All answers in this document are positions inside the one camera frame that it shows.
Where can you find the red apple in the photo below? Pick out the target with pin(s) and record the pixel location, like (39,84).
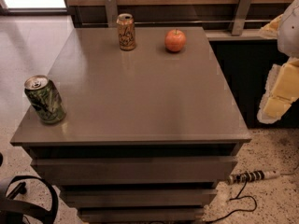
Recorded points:
(175,40)

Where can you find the metal wall bracket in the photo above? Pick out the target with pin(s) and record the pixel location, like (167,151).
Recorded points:
(111,12)
(241,13)

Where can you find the grey drawer cabinet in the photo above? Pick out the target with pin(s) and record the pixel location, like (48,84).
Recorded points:
(147,135)

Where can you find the left metal wall bracket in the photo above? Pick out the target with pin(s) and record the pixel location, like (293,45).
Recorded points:
(111,12)

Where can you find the horizontal metal rail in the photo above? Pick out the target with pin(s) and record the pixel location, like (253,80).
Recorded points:
(173,23)

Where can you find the right metal wall bracket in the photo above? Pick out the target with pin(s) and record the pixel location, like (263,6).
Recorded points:
(241,13)

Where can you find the orange soda can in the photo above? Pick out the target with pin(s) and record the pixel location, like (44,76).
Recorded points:
(126,31)

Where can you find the white power strip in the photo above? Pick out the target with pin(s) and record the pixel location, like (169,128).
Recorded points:
(252,176)

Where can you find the green soda can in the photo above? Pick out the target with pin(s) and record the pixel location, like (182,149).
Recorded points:
(45,99)

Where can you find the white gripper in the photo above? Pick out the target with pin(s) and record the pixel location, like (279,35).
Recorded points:
(290,32)

